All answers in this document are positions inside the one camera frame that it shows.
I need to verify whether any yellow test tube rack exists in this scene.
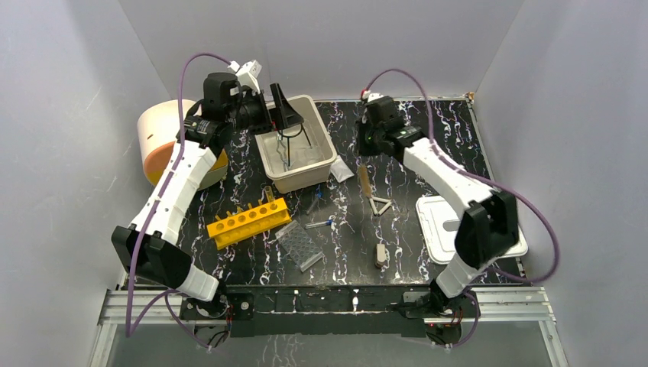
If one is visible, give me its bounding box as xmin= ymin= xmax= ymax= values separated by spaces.
xmin=206 ymin=198 xmax=292 ymax=250

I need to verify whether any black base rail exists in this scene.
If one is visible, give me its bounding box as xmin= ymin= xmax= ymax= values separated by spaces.
xmin=172 ymin=283 xmax=482 ymax=350

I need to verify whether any black wire ring stand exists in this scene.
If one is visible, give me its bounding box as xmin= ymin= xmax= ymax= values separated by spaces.
xmin=276 ymin=124 xmax=313 ymax=169

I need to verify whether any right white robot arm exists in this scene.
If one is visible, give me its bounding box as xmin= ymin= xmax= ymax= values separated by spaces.
xmin=356 ymin=91 xmax=520 ymax=317

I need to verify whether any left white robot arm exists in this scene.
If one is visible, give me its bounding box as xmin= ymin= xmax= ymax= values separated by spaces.
xmin=111 ymin=73 xmax=303 ymax=318

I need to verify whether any white tub lid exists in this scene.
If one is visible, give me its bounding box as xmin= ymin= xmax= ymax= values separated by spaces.
xmin=415 ymin=194 xmax=529 ymax=265

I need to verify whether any beige plastic tub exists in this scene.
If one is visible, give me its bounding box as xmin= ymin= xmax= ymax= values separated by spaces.
xmin=255 ymin=95 xmax=338 ymax=193

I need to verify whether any wooden test tube brush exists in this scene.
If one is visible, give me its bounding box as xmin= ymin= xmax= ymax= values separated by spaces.
xmin=358 ymin=164 xmax=372 ymax=198

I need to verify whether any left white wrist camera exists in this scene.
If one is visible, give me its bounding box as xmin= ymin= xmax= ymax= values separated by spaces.
xmin=228 ymin=60 xmax=262 ymax=93

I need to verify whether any white orange cylindrical device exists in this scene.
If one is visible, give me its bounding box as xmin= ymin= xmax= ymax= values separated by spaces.
xmin=137 ymin=99 xmax=229 ymax=190

